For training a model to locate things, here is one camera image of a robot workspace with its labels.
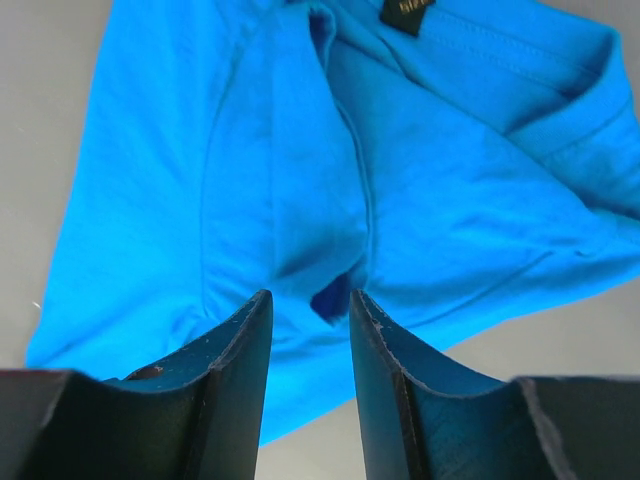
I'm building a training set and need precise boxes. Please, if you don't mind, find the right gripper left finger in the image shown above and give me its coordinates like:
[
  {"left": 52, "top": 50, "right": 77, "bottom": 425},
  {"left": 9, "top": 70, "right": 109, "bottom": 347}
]
[{"left": 1, "top": 290, "right": 273, "bottom": 479}]

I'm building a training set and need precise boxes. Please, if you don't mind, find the blue t-shirt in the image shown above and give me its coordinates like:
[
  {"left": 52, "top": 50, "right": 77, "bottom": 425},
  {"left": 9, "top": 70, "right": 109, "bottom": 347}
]
[{"left": 26, "top": 1, "right": 639, "bottom": 442}]

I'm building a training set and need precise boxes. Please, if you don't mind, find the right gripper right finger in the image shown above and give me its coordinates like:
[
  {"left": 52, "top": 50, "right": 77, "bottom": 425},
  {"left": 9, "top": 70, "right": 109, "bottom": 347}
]
[{"left": 349, "top": 290, "right": 639, "bottom": 479}]

